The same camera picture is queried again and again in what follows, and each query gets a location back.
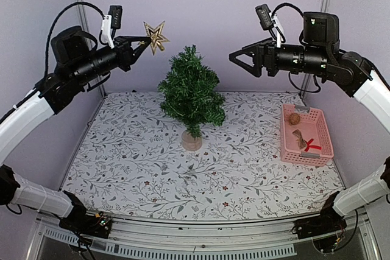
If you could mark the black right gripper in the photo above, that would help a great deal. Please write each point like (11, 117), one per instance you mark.
(267, 45)

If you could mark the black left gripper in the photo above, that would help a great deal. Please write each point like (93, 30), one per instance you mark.
(127, 55)

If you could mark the gold star tree topper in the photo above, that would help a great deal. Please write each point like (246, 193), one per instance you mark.
(156, 35)

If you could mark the small green christmas tree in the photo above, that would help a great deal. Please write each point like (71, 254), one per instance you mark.
(190, 96)

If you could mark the pink plastic basket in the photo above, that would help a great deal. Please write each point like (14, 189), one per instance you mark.
(312, 125)

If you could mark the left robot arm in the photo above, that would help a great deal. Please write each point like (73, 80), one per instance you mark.
(80, 58)

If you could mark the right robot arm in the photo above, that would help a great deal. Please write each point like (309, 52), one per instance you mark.
(318, 54)

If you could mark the gold bell ornament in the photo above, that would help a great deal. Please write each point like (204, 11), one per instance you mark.
(302, 144)

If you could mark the red ribbon bow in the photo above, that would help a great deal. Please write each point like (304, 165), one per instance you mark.
(310, 145)

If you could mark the floral patterned table mat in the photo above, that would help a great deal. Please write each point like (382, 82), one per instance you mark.
(132, 162)

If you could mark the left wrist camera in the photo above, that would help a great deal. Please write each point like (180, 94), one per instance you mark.
(110, 24)

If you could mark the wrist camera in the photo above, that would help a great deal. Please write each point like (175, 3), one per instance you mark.
(270, 23)
(110, 24)

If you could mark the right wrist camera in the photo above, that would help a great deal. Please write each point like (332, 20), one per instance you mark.
(270, 23)

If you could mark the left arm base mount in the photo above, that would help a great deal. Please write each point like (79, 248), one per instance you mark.
(96, 225)

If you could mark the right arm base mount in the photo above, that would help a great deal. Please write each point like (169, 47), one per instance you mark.
(326, 230)

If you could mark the front aluminium rail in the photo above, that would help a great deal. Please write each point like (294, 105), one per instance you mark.
(142, 238)

